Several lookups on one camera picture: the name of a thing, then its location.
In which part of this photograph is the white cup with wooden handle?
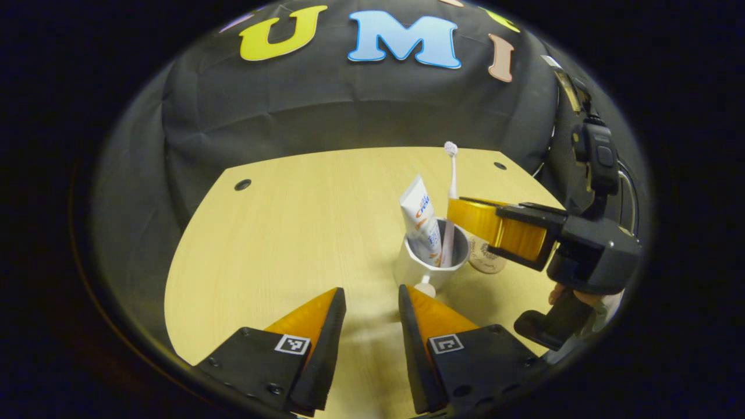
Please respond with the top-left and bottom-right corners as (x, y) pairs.
(393, 218), (471, 299)

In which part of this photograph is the wooden desktop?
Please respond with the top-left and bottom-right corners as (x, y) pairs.
(164, 147), (565, 419)

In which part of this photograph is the round cork coaster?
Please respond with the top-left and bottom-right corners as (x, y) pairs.
(467, 235), (507, 275)

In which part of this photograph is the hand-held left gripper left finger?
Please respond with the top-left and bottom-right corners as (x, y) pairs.
(192, 287), (347, 417)

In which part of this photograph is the white toothpaste tube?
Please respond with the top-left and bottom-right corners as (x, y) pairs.
(399, 175), (443, 267)

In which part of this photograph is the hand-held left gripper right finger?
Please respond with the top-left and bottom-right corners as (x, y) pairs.
(398, 284), (548, 415)

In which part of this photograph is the pink toothbrush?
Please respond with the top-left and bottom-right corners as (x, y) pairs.
(439, 141), (460, 268)

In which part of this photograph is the black backdrop cloth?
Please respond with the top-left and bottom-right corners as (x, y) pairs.
(93, 0), (583, 350)

